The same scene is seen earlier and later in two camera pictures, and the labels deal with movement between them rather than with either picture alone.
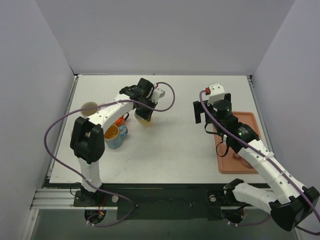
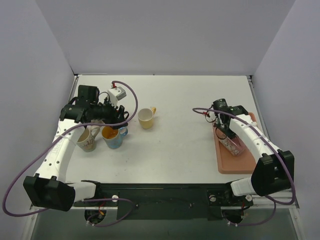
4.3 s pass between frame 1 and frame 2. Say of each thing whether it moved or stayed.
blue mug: stayed
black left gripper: moved
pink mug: moved
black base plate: stayed
